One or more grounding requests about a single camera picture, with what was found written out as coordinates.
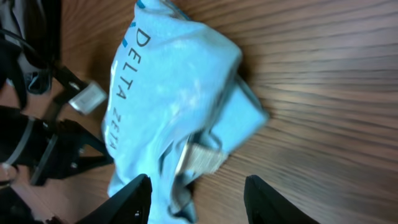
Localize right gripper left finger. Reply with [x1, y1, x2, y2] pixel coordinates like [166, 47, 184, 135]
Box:
[76, 174, 152, 224]

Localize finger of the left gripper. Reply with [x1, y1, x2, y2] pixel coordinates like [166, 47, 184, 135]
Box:
[70, 123, 113, 174]

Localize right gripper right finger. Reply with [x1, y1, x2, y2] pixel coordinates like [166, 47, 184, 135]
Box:
[244, 175, 318, 224]

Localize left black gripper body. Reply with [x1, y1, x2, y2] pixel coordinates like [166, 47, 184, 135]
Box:
[1, 106, 84, 186]

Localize light blue printed t-shirt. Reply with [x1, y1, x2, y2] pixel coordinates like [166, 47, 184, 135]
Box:
[102, 0, 269, 223]

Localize grey folded garment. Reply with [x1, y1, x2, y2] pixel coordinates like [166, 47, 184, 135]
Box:
[1, 0, 62, 95]

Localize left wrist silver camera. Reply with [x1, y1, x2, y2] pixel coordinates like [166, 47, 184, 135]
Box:
[68, 82, 108, 115]

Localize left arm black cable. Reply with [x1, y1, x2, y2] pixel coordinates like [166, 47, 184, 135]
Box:
[0, 27, 53, 110]

